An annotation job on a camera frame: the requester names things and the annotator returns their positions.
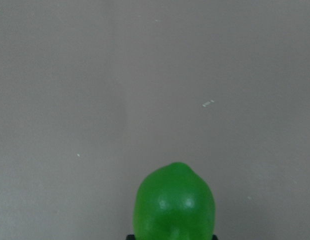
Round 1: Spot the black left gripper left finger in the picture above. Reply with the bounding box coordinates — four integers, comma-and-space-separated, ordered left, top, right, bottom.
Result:
126, 234, 136, 240

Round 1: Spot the green lime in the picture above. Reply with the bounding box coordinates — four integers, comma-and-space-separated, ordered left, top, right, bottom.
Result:
133, 162, 216, 240

